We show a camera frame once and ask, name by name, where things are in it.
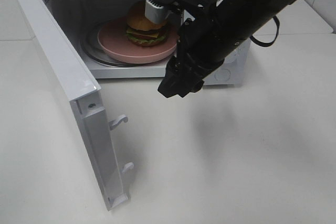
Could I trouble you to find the toy burger with lettuce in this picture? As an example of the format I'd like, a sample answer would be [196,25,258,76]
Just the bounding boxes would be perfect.
[125,1,170,47]

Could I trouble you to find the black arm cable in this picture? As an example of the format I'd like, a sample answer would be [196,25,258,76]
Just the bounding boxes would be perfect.
[212,0,280,47]

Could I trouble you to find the round white door button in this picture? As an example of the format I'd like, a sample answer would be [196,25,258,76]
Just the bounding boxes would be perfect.
[214,69,231,82]

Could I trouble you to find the pink round plate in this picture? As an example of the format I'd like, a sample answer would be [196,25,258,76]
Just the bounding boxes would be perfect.
[97,17,178,64]

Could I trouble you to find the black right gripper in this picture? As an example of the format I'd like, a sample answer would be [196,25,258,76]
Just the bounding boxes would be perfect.
[157,0,226,99]

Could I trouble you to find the white microwave door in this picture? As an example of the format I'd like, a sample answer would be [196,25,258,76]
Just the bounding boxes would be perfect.
[17,0,134,210]

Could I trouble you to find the white microwave oven body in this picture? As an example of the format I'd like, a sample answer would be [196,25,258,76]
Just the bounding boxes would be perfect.
[19,0,265,88]

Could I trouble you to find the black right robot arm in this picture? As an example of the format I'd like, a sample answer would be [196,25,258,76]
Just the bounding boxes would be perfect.
[153,0,296,98]

